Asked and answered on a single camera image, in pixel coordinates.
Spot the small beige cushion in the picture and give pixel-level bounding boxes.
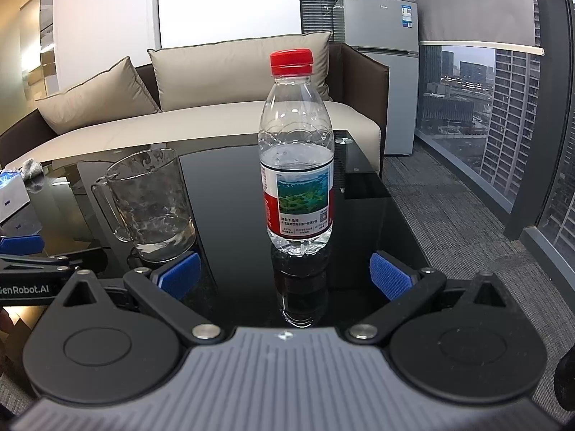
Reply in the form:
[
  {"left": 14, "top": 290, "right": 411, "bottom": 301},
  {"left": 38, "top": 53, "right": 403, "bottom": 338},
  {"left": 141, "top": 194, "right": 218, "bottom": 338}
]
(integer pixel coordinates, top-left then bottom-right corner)
[{"left": 36, "top": 56, "right": 160, "bottom": 135}]

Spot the clear glass mug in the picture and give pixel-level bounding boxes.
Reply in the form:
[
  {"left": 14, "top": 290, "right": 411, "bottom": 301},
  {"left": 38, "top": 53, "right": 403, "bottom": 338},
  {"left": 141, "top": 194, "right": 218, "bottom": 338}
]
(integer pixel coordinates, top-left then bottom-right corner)
[{"left": 91, "top": 147, "right": 197, "bottom": 263}]

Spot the brown and beige sofa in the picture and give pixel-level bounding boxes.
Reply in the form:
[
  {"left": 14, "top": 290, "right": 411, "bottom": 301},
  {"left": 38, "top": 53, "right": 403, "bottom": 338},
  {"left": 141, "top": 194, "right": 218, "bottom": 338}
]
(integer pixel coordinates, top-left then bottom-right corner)
[{"left": 0, "top": 42, "right": 389, "bottom": 176}]

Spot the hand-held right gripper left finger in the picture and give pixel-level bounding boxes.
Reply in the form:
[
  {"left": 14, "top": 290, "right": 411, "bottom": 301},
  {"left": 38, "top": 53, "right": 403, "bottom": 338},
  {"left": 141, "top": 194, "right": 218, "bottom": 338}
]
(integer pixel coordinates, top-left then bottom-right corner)
[{"left": 58, "top": 251, "right": 224, "bottom": 347}]

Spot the large beige cushion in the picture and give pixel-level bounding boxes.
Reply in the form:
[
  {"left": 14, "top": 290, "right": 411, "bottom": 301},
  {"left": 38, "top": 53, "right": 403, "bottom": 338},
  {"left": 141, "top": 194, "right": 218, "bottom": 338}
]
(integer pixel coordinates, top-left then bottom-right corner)
[{"left": 147, "top": 31, "right": 333, "bottom": 113}]

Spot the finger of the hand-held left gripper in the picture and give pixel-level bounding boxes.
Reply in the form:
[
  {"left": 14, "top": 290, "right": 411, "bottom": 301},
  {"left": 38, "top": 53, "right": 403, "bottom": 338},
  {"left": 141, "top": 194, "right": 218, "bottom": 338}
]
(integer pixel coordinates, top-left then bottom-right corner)
[
  {"left": 0, "top": 255, "right": 86, "bottom": 279},
  {"left": 0, "top": 235, "right": 46, "bottom": 256}
]

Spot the grey venetian blind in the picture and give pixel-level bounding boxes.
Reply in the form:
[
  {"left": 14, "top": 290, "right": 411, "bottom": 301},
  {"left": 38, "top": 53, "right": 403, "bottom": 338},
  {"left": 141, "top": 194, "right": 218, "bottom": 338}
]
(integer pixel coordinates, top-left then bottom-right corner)
[{"left": 299, "top": 0, "right": 346, "bottom": 37}]

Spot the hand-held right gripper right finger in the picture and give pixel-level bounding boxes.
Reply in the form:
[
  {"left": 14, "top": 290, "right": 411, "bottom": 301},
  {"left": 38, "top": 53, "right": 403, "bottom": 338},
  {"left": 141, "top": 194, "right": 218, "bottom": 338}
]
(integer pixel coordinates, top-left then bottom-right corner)
[{"left": 347, "top": 250, "right": 517, "bottom": 346}]

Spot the grey roller shade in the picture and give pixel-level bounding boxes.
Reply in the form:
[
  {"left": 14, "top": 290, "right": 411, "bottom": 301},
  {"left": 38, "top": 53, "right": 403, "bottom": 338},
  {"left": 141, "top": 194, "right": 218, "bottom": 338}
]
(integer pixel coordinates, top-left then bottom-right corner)
[{"left": 409, "top": 0, "right": 544, "bottom": 55}]

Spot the clear plastic water bottle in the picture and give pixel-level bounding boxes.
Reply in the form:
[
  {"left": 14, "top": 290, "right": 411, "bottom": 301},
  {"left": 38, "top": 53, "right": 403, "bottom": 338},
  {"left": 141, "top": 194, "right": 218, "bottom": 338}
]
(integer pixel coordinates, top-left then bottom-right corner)
[{"left": 258, "top": 72, "right": 335, "bottom": 254}]

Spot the red bottle cap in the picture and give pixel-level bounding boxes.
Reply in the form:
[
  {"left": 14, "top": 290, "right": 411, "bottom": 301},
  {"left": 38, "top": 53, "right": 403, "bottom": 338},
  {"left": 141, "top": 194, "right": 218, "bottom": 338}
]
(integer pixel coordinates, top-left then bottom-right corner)
[{"left": 270, "top": 48, "right": 314, "bottom": 77}]

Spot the white tissue box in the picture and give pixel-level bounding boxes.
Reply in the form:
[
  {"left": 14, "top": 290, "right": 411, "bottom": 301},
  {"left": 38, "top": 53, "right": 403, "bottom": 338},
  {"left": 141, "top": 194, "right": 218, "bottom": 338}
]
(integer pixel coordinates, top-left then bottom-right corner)
[{"left": 0, "top": 168, "right": 30, "bottom": 223}]

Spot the grey crumpled cloth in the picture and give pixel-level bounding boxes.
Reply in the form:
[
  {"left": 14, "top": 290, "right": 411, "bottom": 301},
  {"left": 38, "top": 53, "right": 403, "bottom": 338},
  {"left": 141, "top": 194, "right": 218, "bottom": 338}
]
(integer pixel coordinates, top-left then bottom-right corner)
[{"left": 20, "top": 158, "right": 46, "bottom": 179}]

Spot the grey mini fridge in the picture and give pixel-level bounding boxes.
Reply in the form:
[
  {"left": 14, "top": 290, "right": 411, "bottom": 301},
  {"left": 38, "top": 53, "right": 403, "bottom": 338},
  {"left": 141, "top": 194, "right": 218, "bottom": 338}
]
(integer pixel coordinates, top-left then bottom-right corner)
[{"left": 332, "top": 0, "right": 420, "bottom": 156}]

